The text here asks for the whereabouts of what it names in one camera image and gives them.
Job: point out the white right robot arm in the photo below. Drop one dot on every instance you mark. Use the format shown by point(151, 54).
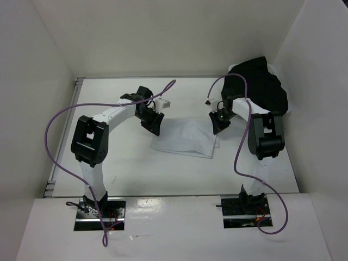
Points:
point(264, 135)

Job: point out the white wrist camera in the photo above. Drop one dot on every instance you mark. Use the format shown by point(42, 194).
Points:
point(161, 104)
point(213, 104)

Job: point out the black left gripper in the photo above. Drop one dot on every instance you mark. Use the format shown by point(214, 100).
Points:
point(154, 126)

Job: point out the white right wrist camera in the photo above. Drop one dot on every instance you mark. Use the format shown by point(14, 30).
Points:
point(213, 104)

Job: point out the black skirt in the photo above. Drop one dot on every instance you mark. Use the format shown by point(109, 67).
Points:
point(263, 88)

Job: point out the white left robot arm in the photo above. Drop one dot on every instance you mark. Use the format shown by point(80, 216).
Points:
point(91, 138)

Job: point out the white skirt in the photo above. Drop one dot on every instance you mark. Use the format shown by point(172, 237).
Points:
point(189, 137)

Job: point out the white laundry basket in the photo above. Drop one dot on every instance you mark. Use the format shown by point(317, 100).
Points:
point(275, 71)

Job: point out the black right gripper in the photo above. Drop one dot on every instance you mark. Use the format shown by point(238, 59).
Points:
point(217, 126)

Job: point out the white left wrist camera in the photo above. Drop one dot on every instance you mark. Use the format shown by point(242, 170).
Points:
point(161, 104)

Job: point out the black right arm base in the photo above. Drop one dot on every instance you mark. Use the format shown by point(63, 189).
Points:
point(245, 211)

